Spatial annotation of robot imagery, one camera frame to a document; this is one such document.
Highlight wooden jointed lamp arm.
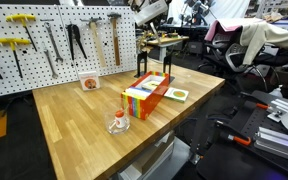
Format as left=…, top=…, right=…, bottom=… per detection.
left=135, top=25, right=152, bottom=54

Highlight long steel combination wrench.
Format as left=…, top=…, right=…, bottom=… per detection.
left=39, top=18, right=64, bottom=64

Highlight green book with orange circle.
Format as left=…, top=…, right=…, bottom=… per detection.
left=163, top=86, right=190, bottom=103

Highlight beige cloth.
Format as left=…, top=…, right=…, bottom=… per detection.
left=239, top=18, right=288, bottom=66

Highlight small orange-handled clamp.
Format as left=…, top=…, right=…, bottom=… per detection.
left=255, top=102, right=272, bottom=112

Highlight clear glass beaker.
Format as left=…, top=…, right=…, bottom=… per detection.
left=103, top=98, right=131, bottom=135

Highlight pink cloth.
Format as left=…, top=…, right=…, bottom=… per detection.
left=204, top=18, right=252, bottom=43

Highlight white perforated pegboard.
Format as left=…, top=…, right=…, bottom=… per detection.
left=0, top=3, right=138, bottom=98

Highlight wooden desk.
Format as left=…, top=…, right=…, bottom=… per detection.
left=146, top=34, right=190, bottom=63

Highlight white book with green cover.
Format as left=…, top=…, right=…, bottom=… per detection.
left=141, top=80, right=163, bottom=92

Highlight black pliers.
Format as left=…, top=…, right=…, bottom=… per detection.
left=65, top=23, right=88, bottom=62

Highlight beige flat box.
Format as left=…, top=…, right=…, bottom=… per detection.
left=130, top=130, right=177, bottom=176

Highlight short steel combination wrench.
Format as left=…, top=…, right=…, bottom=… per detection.
left=42, top=42, right=59, bottom=80

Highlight long aluminium extrusion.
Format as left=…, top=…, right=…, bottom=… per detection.
left=253, top=126, right=288, bottom=165

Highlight hammer with dark wooden handle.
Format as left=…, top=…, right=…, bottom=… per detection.
left=106, top=12, right=122, bottom=67

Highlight large orange-handled clamp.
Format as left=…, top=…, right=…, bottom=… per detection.
left=216, top=120, right=253, bottom=147

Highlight black mesh office chair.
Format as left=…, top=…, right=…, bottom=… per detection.
left=197, top=19, right=280, bottom=92

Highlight white blue-edged book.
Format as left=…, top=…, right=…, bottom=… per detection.
left=125, top=86, right=152, bottom=100

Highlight hammer with light wooden handle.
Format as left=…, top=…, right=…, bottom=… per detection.
left=80, top=17, right=108, bottom=68

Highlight small white orange-capped bottle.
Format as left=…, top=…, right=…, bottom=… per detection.
left=114, top=109, right=127, bottom=129

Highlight short aluminium bracket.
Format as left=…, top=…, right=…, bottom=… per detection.
left=266, top=98, right=288, bottom=123

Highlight rainbow striped orange box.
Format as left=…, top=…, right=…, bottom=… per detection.
left=120, top=70, right=171, bottom=121

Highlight black metal bookend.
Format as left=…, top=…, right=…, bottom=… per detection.
left=162, top=53, right=176, bottom=84
left=134, top=50, right=149, bottom=79

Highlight black perforated plate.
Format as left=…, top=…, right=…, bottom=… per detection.
left=195, top=89, right=288, bottom=180

